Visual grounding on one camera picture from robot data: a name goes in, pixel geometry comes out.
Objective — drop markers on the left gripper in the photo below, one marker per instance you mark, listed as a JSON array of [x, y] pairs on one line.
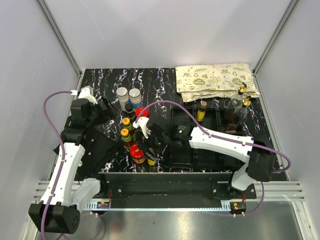
[[108, 113]]

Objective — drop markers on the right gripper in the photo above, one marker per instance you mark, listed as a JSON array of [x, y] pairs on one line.
[[145, 146]]

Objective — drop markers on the yellow-label beige-cap bottle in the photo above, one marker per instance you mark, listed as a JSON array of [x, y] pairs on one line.
[[201, 111], [151, 161]]

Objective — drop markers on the glass oil bottle gold spout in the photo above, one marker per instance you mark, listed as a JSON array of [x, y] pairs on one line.
[[235, 101]]

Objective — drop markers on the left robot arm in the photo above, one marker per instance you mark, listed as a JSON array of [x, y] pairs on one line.
[[82, 152]]

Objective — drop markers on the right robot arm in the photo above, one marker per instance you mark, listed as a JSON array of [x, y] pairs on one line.
[[258, 161]]

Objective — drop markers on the red-lid chili sauce jar front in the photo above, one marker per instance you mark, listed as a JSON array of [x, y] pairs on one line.
[[137, 155]]

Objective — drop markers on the red-lid chili sauce jar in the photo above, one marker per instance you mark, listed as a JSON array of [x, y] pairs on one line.
[[142, 112], [137, 155]]

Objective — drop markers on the black-cap spice bottle rear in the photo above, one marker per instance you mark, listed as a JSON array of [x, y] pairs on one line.
[[129, 111]]

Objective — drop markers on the left white-lid granule jar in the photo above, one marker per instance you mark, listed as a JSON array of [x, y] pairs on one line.
[[123, 97]]

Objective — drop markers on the white-lid granule jar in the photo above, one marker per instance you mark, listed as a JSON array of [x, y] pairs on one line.
[[135, 98], [123, 97]]

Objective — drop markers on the yellow-cap green-label bottle rear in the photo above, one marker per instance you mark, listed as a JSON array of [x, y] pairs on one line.
[[128, 125]]

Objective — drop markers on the yellow-cap green-label bottle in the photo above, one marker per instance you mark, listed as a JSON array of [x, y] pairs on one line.
[[128, 125], [126, 139]]

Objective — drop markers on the yellow-cap green-label bottle front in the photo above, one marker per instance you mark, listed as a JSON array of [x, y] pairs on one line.
[[126, 139]]

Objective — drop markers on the right white-lid granule jar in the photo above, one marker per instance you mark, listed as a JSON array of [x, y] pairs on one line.
[[135, 98]]

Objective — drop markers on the red-lid chili sauce jar rear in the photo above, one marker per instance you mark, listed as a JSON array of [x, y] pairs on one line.
[[142, 112]]

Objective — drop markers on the black cloth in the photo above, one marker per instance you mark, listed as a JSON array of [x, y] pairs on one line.
[[99, 149]]

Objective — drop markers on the black organizer tray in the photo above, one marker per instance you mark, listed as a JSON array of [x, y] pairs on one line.
[[201, 160]]

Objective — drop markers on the patterned cream folded cloth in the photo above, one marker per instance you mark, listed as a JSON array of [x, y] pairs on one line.
[[195, 82]]

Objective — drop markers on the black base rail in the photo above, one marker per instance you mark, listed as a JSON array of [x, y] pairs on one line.
[[173, 191]]

